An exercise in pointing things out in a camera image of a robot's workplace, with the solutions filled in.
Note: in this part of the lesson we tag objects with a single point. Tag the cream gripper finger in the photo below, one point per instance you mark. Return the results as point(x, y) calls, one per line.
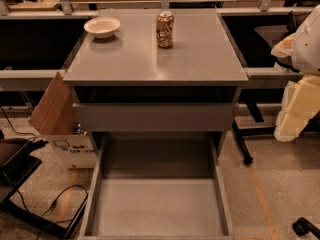
point(300, 103)

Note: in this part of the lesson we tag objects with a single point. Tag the orange soda can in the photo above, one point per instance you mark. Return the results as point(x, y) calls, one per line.
point(164, 29)

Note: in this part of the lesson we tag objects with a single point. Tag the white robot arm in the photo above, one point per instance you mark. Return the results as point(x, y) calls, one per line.
point(306, 45)

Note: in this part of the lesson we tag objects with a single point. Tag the grey top drawer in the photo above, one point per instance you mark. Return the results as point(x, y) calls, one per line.
point(155, 117)

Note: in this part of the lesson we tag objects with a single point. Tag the grey drawer cabinet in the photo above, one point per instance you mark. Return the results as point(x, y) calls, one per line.
point(200, 68)

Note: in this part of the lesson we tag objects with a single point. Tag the open middle drawer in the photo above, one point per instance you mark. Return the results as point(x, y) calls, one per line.
point(157, 188)

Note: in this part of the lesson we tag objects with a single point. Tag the black office chair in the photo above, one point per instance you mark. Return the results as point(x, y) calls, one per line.
point(280, 39)

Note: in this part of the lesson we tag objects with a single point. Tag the black caster wheel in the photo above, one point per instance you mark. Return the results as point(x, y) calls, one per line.
point(302, 227)

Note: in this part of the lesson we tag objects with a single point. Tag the white ceramic bowl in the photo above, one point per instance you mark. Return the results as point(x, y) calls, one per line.
point(102, 27)

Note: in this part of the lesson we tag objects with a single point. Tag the cardboard box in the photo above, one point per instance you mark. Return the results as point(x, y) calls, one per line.
point(55, 120)

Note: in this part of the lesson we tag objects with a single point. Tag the black equipment stand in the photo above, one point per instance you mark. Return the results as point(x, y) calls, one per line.
point(16, 166)

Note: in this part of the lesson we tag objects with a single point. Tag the black table leg frame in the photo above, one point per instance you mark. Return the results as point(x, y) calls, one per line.
point(252, 98)

